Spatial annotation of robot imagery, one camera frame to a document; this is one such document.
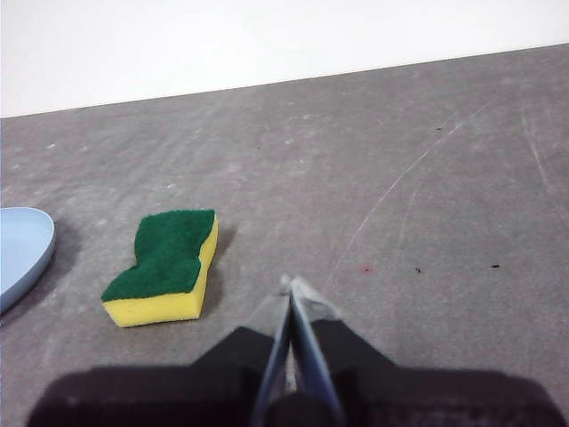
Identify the light blue round plate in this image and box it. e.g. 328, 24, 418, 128
0, 206, 56, 316

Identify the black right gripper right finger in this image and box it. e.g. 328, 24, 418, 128
291, 275, 562, 427

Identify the yellow sponge with green pad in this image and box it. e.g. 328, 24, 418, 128
100, 208, 220, 329

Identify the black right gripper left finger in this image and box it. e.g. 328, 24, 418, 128
26, 274, 293, 427

